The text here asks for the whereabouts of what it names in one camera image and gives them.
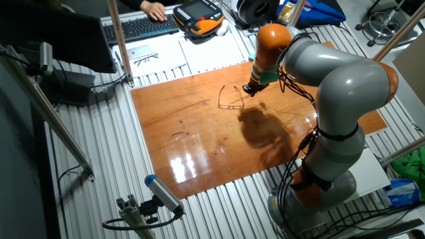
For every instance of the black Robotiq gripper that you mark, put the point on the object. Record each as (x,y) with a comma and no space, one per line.
(259,86)

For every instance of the brown framed glasses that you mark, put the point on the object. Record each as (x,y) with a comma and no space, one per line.
(230,107)

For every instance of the dark sleeved forearm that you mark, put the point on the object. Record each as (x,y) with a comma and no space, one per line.
(131,3)

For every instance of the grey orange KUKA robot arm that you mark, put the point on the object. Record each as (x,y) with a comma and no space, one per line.
(345,89)

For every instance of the black framed glasses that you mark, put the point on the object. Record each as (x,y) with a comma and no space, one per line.
(146,59)

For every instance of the person's hand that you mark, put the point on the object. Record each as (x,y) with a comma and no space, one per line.
(154,10)

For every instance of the white paper sheet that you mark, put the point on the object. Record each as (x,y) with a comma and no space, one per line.
(166,59)
(212,53)

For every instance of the white computer mouse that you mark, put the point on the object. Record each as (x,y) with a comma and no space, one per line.
(222,28)

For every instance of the orange-brown wooden board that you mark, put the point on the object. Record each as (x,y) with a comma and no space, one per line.
(186,132)

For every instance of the gold wrapped packet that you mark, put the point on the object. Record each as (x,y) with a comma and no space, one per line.
(285,11)

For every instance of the orange black teach pendant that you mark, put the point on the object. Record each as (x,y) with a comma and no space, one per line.
(199,16)

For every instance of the blue cloth bag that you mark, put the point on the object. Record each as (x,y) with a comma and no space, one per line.
(322,11)

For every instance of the silver smartphone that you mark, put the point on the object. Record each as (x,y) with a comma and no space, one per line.
(139,51)

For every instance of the black keyboard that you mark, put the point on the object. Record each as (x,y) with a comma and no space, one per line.
(142,30)

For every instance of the metal stool base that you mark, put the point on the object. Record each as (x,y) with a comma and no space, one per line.
(382,26)

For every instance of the white flat plate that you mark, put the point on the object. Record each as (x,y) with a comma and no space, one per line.
(372,176)

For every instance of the cardboard sheet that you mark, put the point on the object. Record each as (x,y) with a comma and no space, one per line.
(413,66)

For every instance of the short aluminium profile stand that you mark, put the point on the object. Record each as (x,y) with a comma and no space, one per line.
(133,215)

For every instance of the green cloth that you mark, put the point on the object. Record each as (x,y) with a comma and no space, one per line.
(411,166)

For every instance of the blue tissue pack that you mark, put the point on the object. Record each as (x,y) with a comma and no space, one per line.
(401,192)

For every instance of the black box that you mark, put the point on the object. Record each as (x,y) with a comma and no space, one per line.
(66,86)

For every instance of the black monitor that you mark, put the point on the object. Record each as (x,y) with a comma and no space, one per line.
(66,36)

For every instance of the slim aluminium frame post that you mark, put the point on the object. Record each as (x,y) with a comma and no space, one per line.
(297,11)

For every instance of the grey camera with blue end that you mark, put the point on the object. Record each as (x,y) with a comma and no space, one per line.
(164,194)

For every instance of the upright aluminium frame post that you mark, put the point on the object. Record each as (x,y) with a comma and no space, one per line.
(120,40)

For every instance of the slanted aluminium frame post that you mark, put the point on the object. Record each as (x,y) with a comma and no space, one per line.
(398,33)

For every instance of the low aluminium frame beam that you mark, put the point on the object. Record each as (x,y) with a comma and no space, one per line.
(401,152)

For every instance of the long aluminium frame beam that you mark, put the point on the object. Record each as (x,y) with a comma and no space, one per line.
(50,113)

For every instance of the grey camera on frame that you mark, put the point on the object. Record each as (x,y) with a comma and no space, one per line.
(46,58)

